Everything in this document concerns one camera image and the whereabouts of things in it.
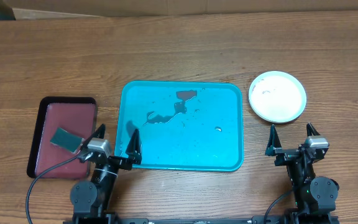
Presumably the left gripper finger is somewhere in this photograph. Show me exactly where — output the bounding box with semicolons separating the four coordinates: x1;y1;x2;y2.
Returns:
81;124;106;149
126;129;142;159

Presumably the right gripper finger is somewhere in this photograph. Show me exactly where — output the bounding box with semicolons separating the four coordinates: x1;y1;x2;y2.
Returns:
306;123;320;137
266;124;282;150

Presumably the green scouring sponge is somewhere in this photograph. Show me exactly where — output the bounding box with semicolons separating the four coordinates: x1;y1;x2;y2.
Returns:
50;128;84;154

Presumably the light blue rimmed plate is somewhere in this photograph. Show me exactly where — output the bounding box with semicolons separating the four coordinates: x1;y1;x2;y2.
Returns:
248;71;307;123

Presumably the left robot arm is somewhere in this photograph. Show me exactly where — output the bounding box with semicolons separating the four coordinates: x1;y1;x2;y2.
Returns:
70;124;142;223

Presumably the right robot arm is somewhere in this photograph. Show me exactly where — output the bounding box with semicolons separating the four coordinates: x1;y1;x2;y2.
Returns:
262;123;339;224

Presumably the black tray with red liner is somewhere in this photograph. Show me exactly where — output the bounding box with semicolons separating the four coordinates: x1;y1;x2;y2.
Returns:
26;96;97;178

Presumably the teal plastic tray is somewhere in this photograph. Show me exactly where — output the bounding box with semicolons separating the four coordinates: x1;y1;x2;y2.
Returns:
114;80;244;172

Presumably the cardboard panel at back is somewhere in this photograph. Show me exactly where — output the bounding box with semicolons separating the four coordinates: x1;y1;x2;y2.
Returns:
0;0;358;17

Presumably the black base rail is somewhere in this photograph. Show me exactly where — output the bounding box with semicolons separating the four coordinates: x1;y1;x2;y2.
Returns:
63;215;340;224

